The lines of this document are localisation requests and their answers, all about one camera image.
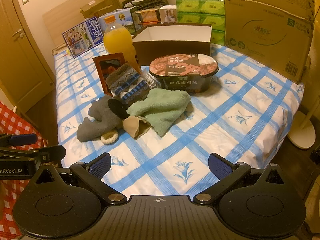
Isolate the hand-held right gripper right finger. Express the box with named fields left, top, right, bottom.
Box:
left=193, top=152, right=284, bottom=204

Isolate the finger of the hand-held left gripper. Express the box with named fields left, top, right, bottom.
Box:
left=0, top=144, right=67, bottom=166
left=0, top=133, right=38, bottom=147

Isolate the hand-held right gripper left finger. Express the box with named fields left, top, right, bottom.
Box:
left=30, top=152, right=128, bottom=204

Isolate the grey fluffy sock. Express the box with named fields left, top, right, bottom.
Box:
left=77, top=116, right=124, bottom=142

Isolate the beige sock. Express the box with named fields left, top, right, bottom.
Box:
left=122, top=116, right=152, bottom=140

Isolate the green fluffy towel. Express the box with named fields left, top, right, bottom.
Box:
left=125, top=88, right=192, bottom=137

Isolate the patterned knit sock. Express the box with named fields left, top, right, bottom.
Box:
left=105, top=63, right=152, bottom=104

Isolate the red checked cloth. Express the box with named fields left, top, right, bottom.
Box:
left=0, top=100, right=49, bottom=235

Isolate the cream scrunchie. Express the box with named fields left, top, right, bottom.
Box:
left=101, top=132, right=120, bottom=146

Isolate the black cloth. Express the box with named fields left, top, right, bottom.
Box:
left=107, top=98, right=130, bottom=118

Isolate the blue checked bedsheet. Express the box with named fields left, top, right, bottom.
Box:
left=53, top=42, right=305, bottom=198

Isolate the white fan stand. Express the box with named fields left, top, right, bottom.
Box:
left=287, top=55, right=318, bottom=150

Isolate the instant rice bowl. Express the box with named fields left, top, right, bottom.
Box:
left=149, top=53, right=220, bottom=94

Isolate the red snack packet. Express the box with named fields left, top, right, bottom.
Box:
left=92, top=52, right=126, bottom=97

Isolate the dark blue milk carton box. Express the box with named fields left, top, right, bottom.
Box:
left=62, top=17, right=104, bottom=59

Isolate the wooden headboard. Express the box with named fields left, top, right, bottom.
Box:
left=42, top=0, right=120, bottom=48

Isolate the orange juice bottle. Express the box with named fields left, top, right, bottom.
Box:
left=103, top=16, right=142, bottom=74

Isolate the large cardboard box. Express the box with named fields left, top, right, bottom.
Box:
left=222, top=0, right=316, bottom=85

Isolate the light blue milk carton box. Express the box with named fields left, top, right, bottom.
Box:
left=98, top=6, right=138, bottom=34

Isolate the small brown cardboard box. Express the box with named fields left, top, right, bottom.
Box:
left=80, top=0, right=123, bottom=19

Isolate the stack of green tissue packs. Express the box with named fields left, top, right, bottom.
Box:
left=175, top=0, right=225, bottom=46

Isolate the orange snack box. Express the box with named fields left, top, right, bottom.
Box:
left=136, top=8, right=160, bottom=24

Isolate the white product box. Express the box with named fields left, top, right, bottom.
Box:
left=159, top=5, right=178, bottom=24

